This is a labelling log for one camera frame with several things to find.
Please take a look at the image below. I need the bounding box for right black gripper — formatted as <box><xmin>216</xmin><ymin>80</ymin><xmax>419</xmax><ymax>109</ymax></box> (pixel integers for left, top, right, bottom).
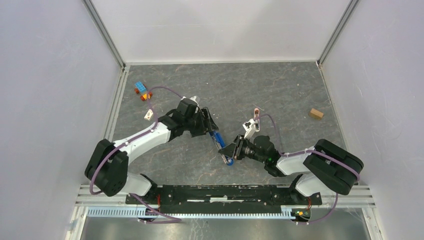
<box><xmin>218</xmin><ymin>134</ymin><xmax>267</xmax><ymax>164</ymax></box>

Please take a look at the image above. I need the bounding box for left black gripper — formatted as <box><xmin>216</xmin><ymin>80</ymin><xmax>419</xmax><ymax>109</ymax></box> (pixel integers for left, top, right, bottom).
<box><xmin>183</xmin><ymin>106</ymin><xmax>219</xmax><ymax>138</ymax></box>

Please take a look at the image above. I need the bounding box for blue stapler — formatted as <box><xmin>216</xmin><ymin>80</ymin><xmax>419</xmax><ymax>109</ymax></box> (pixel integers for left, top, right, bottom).
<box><xmin>209</xmin><ymin>130</ymin><xmax>234</xmax><ymax>166</ymax></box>

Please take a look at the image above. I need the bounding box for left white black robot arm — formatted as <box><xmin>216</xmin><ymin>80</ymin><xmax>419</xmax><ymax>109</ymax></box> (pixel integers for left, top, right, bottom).
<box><xmin>84</xmin><ymin>97</ymin><xmax>219</xmax><ymax>204</ymax></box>

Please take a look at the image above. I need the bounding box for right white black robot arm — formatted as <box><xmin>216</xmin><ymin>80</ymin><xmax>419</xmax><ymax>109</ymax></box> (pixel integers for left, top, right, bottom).
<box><xmin>218</xmin><ymin>135</ymin><xmax>364</xmax><ymax>204</ymax></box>

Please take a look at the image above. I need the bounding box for colourful toy brick car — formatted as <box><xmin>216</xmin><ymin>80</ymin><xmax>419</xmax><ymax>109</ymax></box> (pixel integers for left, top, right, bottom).
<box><xmin>134</xmin><ymin>81</ymin><xmax>153</xmax><ymax>101</ymax></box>

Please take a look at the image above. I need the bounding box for small wooden block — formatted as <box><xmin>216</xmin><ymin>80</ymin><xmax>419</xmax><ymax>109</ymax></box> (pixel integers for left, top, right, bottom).
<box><xmin>308</xmin><ymin>108</ymin><xmax>324</xmax><ymax>120</ymax></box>

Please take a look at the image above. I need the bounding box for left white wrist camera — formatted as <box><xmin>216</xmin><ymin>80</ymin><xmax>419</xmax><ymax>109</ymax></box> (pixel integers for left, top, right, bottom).
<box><xmin>189</xmin><ymin>95</ymin><xmax>200</xmax><ymax>105</ymax></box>

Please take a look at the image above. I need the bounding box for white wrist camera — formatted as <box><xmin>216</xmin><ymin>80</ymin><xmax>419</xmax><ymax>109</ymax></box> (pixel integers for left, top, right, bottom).
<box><xmin>189</xmin><ymin>95</ymin><xmax>200</xmax><ymax>105</ymax></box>
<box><xmin>242</xmin><ymin>118</ymin><xmax>260</xmax><ymax>140</ymax></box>

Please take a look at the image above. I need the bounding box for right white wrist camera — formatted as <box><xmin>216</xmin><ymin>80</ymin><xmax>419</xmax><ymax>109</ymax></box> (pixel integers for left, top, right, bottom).
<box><xmin>242</xmin><ymin>118</ymin><xmax>260</xmax><ymax>140</ymax></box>

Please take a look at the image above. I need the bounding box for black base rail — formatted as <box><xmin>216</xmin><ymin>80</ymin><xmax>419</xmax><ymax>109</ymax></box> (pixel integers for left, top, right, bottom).
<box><xmin>125</xmin><ymin>183</ymin><xmax>323</xmax><ymax>214</ymax></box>

